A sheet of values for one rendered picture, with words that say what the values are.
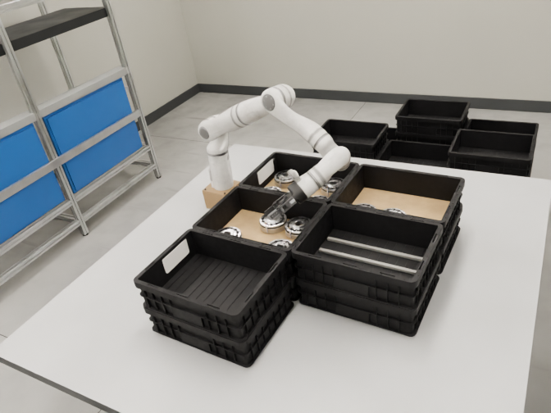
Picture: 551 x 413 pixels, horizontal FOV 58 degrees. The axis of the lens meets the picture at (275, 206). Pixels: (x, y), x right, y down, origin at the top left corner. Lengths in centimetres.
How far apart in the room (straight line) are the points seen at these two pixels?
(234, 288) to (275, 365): 27
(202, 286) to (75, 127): 215
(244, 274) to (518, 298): 88
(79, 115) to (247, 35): 236
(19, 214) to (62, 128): 61
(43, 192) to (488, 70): 360
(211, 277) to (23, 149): 196
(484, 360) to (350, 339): 38
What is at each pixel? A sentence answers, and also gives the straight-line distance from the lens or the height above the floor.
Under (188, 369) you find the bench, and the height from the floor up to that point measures 70.
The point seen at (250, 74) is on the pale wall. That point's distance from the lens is 555.
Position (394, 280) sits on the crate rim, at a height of 92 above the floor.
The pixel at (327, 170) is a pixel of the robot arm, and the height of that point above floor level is 108.
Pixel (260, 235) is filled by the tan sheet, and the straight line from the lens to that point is 183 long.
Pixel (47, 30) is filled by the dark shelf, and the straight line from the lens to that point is 351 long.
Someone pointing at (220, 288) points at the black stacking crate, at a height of 83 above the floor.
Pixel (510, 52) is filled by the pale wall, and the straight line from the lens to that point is 467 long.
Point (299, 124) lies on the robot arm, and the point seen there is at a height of 120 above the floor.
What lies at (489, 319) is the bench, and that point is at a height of 70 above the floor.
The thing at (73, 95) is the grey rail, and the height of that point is 92.
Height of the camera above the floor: 189
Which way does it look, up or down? 33 degrees down
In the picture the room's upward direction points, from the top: 9 degrees counter-clockwise
